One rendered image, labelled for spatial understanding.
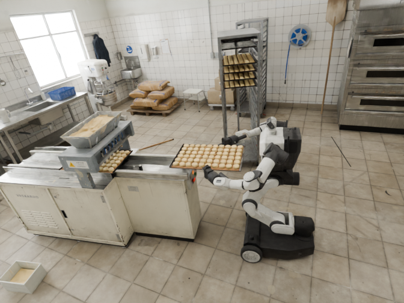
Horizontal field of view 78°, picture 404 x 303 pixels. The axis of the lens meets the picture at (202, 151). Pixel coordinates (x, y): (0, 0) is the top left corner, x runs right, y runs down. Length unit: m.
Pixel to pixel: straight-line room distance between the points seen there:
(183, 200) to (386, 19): 3.66
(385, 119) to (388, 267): 2.71
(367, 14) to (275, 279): 3.65
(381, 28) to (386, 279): 3.23
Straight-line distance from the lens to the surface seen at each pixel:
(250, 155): 3.76
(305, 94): 5.80
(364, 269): 2.81
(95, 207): 2.61
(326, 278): 2.64
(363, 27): 4.54
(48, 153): 3.32
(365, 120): 4.95
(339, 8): 5.46
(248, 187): 1.68
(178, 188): 2.26
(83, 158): 2.26
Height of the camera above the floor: 2.14
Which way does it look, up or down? 30 degrees down
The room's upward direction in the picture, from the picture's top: 7 degrees counter-clockwise
